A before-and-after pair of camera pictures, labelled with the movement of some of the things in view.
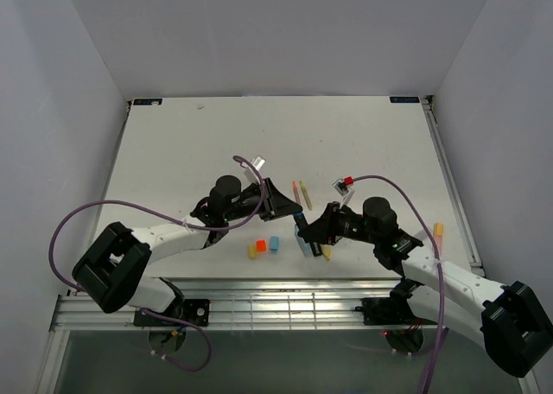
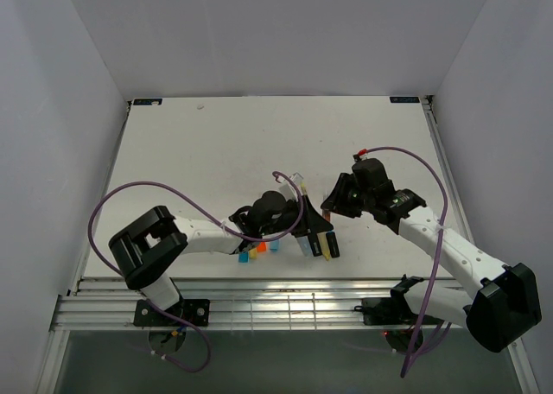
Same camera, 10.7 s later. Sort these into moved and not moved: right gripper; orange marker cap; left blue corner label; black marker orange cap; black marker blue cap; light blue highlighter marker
Moved: right gripper; black marker blue cap
Not moved: orange marker cap; left blue corner label; light blue highlighter marker; black marker orange cap
